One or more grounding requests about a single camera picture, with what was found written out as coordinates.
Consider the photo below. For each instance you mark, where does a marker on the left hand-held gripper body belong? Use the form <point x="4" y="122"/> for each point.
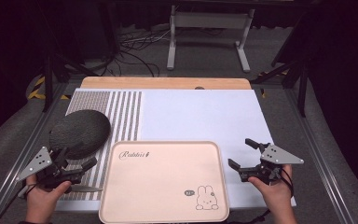
<point x="38" y="163"/>

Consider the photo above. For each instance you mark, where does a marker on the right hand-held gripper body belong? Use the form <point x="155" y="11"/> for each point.
<point x="278" y="155"/>

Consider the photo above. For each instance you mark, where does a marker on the pink tray with rabbit print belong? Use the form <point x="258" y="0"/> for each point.
<point x="161" y="183"/>

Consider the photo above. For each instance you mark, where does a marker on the person's left hand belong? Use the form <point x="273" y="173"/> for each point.
<point x="42" y="200"/>

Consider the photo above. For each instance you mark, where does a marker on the person's right hand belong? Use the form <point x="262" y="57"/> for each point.
<point x="276" y="194"/>

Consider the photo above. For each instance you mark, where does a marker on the knife with steel blade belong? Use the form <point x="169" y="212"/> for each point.
<point x="88" y="188"/>

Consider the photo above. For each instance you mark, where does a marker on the white mat with grey stripes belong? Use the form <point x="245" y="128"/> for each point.
<point x="199" y="118"/>

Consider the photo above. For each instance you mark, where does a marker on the yellow black hazard tape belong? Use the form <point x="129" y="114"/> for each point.
<point x="37" y="90"/>

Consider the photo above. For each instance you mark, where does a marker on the black tripod stand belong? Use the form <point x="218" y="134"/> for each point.
<point x="47" y="81"/>
<point x="303" y="84"/>

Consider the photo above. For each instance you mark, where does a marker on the white metal stand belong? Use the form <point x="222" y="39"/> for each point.
<point x="209" y="20"/>

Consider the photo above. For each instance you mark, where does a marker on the aluminium rail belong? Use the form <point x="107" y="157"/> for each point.
<point x="320" y="161"/>
<point x="21" y="161"/>

